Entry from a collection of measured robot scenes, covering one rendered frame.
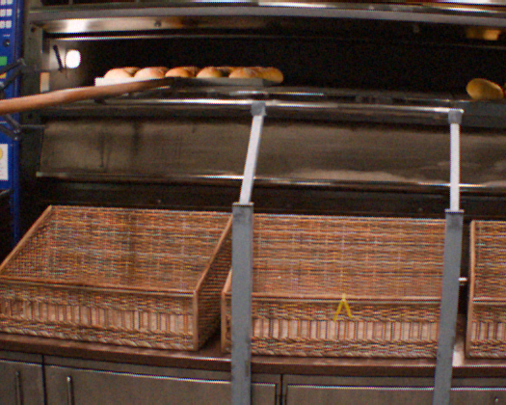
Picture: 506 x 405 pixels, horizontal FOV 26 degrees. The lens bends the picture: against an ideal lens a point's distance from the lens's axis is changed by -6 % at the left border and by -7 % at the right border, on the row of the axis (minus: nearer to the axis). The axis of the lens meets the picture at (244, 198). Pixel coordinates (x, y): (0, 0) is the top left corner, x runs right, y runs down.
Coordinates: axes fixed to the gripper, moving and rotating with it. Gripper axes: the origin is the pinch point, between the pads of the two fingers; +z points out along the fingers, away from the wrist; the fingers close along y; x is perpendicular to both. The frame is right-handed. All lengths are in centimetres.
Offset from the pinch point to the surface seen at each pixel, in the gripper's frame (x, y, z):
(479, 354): -8, 59, 106
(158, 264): -48, 47, 17
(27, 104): 35.9, 0.0, 9.6
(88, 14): -39.9, -22.2, -2.6
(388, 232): -53, 36, 79
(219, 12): -40, -22, 34
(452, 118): -18, 3, 96
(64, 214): -51, 35, -12
